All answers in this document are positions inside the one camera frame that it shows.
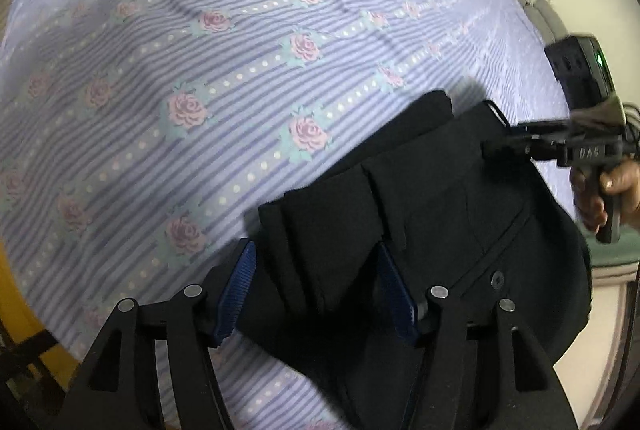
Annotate black tracker box green light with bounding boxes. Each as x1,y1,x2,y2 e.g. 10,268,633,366
544,35,626,133

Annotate purple floral bed sheet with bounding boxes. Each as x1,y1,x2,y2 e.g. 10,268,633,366
1,0,567,429

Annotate black pants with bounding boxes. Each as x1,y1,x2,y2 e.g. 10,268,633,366
258,93,591,429

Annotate person's right hand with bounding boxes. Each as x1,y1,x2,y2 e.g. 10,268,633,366
570,159,639,233

